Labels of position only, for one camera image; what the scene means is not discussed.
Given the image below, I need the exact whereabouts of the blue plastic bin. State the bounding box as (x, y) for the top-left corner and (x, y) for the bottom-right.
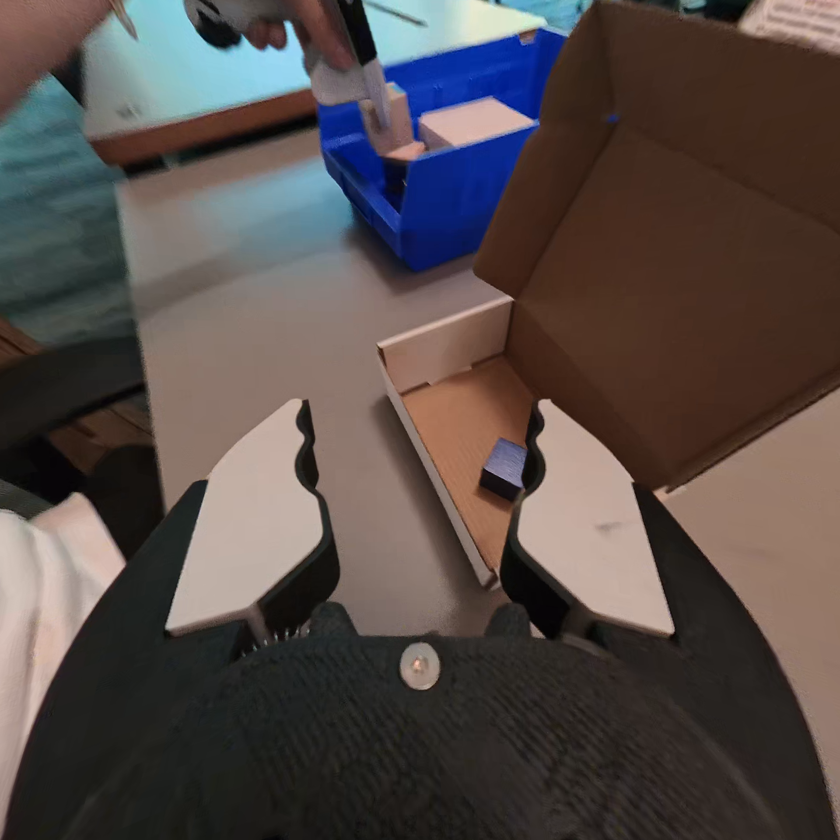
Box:
(318, 28), (568, 273)

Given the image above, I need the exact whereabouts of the person's left forearm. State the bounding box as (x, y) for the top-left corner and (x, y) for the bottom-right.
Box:
(0, 0), (135, 122)

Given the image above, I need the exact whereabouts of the black office chair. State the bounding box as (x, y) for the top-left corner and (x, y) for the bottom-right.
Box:
(0, 338), (148, 454)

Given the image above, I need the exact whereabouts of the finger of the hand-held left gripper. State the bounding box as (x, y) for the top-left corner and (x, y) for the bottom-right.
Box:
(338, 0), (395, 135)
(308, 64), (371, 107)

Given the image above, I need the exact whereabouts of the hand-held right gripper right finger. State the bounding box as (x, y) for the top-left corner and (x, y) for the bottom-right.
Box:
(500, 398), (676, 641)

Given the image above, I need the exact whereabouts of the person's white shirt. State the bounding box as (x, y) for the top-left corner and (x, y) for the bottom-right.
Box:
(0, 492), (127, 798)

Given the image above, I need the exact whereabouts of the printed instruction sheet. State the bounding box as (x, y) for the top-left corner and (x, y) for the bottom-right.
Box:
(738, 0), (840, 50)

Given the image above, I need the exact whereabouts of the blue cube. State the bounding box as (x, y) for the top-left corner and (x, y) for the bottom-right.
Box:
(479, 437), (529, 503)

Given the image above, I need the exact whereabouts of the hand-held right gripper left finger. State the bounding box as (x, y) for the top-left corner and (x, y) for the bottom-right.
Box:
(164, 398), (341, 636)

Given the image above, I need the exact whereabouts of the white cardboard mailer box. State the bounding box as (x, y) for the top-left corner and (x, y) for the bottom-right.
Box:
(418, 97), (539, 152)
(376, 0), (840, 589)

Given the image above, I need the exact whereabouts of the person's left hand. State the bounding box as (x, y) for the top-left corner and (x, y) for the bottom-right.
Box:
(243, 0), (360, 70)

